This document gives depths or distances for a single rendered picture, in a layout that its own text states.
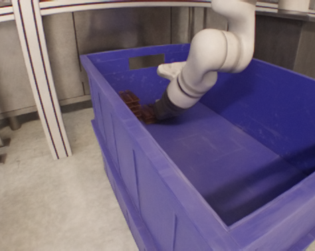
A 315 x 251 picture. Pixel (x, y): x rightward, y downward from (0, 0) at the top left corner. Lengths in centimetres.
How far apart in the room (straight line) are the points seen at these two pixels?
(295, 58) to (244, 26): 34
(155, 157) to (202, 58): 20
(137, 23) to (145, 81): 52
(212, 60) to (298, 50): 38
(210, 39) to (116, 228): 54
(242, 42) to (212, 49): 6
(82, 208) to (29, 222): 17
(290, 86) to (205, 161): 26
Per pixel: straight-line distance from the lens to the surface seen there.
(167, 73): 49
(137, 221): 40
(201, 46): 34
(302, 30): 67
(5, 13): 79
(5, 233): 78
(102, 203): 72
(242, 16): 35
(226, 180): 47
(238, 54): 36
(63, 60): 112
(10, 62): 114
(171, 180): 16
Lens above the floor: 55
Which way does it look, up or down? 30 degrees down
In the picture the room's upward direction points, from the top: 1 degrees counter-clockwise
